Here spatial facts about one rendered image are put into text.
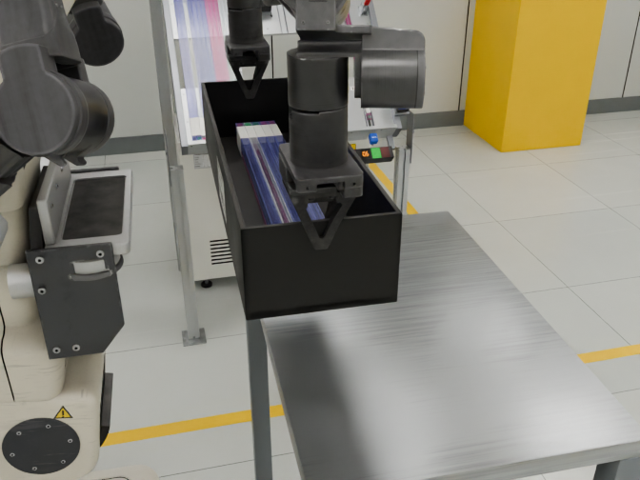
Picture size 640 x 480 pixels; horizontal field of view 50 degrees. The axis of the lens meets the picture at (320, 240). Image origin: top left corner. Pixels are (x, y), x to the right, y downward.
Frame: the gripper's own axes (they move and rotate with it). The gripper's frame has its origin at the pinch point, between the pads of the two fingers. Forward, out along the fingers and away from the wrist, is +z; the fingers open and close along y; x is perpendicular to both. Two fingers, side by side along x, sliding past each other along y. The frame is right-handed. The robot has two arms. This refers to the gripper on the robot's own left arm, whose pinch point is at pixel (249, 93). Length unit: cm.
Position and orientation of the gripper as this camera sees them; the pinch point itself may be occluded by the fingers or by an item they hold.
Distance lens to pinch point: 125.0
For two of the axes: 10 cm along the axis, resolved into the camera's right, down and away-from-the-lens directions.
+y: -2.2, -4.6, 8.6
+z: 0.1, 8.8, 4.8
